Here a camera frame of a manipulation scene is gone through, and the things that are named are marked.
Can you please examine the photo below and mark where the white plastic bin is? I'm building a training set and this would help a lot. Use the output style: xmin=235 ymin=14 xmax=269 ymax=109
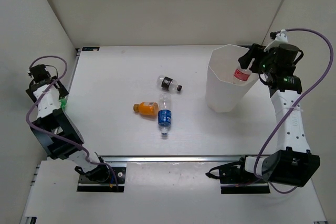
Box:
xmin=205 ymin=44 xmax=258 ymax=113

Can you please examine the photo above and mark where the orange juice bottle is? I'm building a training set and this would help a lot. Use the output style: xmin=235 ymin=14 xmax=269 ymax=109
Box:
xmin=133 ymin=102 xmax=159 ymax=117

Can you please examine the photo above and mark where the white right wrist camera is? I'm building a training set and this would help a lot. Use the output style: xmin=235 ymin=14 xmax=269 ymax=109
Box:
xmin=264 ymin=29 xmax=288 ymax=52

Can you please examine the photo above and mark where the clear bottle blue label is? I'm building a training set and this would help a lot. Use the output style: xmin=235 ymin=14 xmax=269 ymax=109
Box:
xmin=157 ymin=93 xmax=172 ymax=137

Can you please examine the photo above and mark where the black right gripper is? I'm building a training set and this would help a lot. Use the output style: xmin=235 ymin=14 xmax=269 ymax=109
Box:
xmin=239 ymin=44 xmax=278 ymax=76

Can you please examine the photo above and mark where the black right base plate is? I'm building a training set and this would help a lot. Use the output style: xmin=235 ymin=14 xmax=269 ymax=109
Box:
xmin=205 ymin=162 xmax=270 ymax=195

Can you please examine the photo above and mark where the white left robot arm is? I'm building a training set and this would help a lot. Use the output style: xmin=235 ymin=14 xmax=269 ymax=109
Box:
xmin=26 ymin=65 xmax=111 ymax=183

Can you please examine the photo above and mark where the clear bottle red label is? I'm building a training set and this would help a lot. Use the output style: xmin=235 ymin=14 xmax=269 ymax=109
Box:
xmin=233 ymin=65 xmax=252 ymax=85

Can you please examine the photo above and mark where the clear bottle black label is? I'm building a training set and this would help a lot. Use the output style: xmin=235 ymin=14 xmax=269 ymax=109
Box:
xmin=157 ymin=75 xmax=182 ymax=92

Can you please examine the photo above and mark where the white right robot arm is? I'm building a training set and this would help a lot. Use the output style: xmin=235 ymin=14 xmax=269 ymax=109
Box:
xmin=236 ymin=42 xmax=320 ymax=187

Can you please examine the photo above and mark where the green plastic bottle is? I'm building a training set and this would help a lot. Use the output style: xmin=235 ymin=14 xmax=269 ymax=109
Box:
xmin=59 ymin=98 xmax=67 ymax=110

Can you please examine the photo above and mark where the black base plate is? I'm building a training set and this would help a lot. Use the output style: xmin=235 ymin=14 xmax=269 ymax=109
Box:
xmin=75 ymin=166 xmax=127 ymax=193
xmin=205 ymin=162 xmax=270 ymax=195

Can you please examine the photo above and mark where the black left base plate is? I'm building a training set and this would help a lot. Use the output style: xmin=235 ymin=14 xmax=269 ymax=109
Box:
xmin=75 ymin=166 xmax=127 ymax=193

